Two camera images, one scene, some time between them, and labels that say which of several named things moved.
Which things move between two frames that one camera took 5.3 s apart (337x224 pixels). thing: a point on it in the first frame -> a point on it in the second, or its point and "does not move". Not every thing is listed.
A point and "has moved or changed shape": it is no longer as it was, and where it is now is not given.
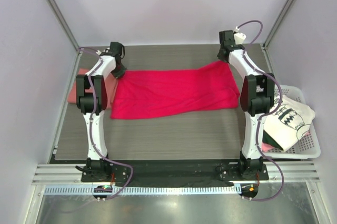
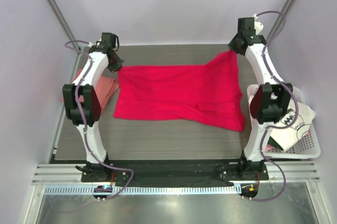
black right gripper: (218, 56) -> (232, 46)
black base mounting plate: (171, 173) does not move
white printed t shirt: (285, 126) does not move
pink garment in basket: (265, 147) does not move
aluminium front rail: (284, 173) does not move
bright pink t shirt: (142, 93) has moved or changed shape
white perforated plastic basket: (308, 146) does not move
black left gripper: (121, 73) -> (117, 66)
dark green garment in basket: (267, 138) does not move
